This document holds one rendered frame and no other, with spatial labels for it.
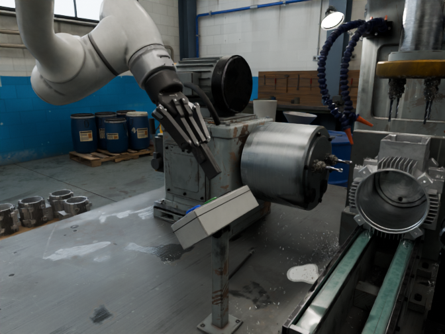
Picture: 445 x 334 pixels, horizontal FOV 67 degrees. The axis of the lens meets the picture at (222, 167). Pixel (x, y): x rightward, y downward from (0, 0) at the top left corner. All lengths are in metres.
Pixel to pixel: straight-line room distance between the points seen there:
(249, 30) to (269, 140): 6.34
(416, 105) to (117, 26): 0.86
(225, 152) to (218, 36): 6.78
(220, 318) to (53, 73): 0.59
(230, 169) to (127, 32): 0.48
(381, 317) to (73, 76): 0.71
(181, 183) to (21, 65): 5.24
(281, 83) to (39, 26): 6.04
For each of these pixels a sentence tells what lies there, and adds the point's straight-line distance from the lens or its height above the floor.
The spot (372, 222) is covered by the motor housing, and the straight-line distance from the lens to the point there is 0.92.
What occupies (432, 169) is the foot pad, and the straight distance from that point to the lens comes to 0.99.
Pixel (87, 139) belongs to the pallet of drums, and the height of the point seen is 0.36.
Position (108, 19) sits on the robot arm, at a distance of 0.78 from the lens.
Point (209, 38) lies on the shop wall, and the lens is 7.87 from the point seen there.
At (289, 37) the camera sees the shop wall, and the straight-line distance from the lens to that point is 6.78.
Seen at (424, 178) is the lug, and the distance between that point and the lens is 0.86.
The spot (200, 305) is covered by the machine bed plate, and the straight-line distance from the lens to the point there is 0.82.
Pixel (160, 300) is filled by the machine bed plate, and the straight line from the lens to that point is 0.84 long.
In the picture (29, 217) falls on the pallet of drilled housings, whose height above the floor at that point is 0.23.
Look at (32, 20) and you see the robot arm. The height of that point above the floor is 1.38.
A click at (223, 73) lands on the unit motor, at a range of 1.05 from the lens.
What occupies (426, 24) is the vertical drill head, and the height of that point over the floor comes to 1.41.
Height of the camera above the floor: 1.29
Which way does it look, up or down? 15 degrees down
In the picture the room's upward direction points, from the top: straight up
